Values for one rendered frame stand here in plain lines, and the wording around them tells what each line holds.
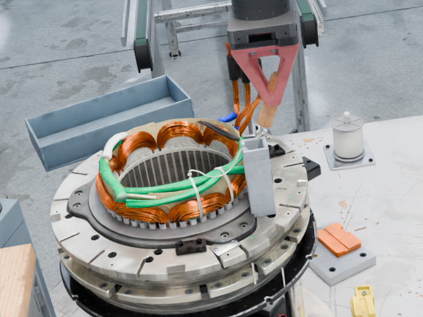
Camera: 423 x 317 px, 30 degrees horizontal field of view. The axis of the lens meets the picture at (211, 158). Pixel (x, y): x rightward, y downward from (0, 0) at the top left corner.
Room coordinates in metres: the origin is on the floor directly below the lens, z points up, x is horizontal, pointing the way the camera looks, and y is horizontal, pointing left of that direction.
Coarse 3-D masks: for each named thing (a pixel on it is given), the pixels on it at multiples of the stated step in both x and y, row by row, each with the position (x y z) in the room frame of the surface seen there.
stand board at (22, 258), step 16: (0, 256) 0.77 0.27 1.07; (16, 256) 0.77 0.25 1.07; (32, 256) 0.78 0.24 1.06; (0, 272) 0.74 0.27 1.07; (16, 272) 0.74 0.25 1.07; (32, 272) 0.75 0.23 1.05; (0, 288) 0.71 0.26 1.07; (16, 288) 0.71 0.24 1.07; (0, 304) 0.68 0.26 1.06; (16, 304) 0.68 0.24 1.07
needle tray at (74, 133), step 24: (96, 96) 1.17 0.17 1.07; (120, 96) 1.18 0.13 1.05; (144, 96) 1.19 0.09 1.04; (168, 96) 1.20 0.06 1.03; (48, 120) 1.14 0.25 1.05; (72, 120) 1.15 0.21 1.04; (96, 120) 1.16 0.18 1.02; (120, 120) 1.07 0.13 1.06; (144, 120) 1.08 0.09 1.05; (48, 144) 1.03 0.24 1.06; (72, 144) 1.04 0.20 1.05; (96, 144) 1.05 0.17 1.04; (48, 168) 1.03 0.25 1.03
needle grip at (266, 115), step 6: (276, 72) 0.74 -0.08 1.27; (270, 78) 0.73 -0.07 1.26; (276, 78) 0.73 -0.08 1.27; (270, 84) 0.73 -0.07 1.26; (270, 90) 0.73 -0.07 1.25; (264, 108) 0.73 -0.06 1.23; (270, 108) 0.73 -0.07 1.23; (276, 108) 0.73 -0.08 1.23; (264, 114) 0.73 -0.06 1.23; (270, 114) 0.73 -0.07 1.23; (258, 120) 0.73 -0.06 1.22; (264, 120) 0.73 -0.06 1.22; (270, 120) 0.73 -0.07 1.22; (264, 126) 0.73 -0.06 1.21; (270, 126) 0.73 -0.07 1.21
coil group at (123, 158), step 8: (128, 136) 0.88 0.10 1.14; (136, 136) 0.88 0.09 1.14; (144, 136) 0.88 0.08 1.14; (152, 136) 0.89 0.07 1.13; (128, 144) 0.87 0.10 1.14; (136, 144) 0.87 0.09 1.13; (144, 144) 0.88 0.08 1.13; (152, 144) 0.88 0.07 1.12; (120, 152) 0.86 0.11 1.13; (128, 152) 0.87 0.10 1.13; (152, 152) 0.89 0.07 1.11; (120, 160) 0.86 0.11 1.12
